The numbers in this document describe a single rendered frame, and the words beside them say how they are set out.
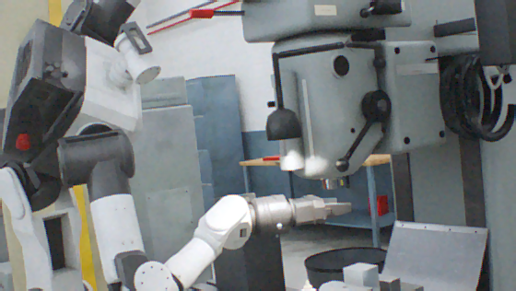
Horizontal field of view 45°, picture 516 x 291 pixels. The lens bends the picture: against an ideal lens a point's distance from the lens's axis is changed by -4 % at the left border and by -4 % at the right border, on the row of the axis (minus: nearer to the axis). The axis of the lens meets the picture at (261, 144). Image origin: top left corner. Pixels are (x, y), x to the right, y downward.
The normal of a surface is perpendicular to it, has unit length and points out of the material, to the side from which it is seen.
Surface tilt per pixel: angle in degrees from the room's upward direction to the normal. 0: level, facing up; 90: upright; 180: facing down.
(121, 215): 70
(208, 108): 90
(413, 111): 90
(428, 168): 90
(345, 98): 90
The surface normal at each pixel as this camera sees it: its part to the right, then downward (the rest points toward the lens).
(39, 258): -0.57, 0.11
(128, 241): 0.48, -0.36
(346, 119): 0.59, -0.03
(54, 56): 0.63, -0.59
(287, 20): -0.80, 0.12
